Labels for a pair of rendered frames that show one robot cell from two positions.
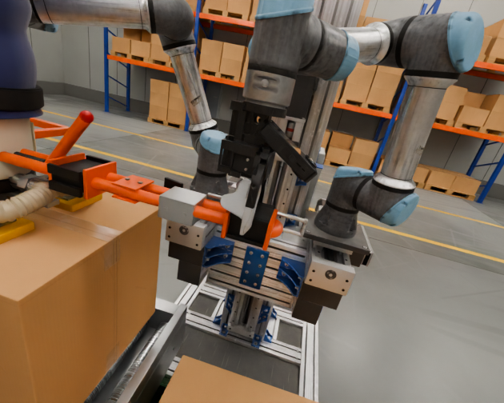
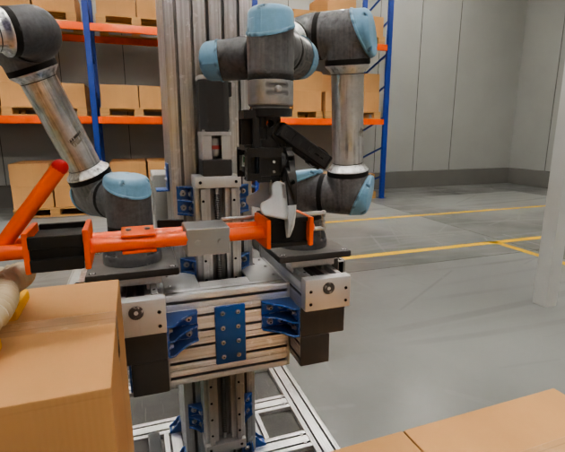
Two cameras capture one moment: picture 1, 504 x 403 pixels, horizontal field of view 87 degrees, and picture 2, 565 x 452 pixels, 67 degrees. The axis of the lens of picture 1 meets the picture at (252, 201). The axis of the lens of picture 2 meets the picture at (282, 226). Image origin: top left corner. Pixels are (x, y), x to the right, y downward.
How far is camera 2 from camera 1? 40 cm
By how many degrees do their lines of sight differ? 28
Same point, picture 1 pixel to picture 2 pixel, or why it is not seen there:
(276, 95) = (288, 97)
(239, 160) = (265, 164)
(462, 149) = not seen: hidden behind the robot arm
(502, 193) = (396, 181)
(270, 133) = (288, 132)
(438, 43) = (348, 35)
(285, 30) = (284, 43)
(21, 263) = (52, 370)
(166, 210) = (199, 244)
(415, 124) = (352, 108)
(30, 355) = not seen: outside the picture
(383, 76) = not seen: hidden behind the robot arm
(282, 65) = (288, 72)
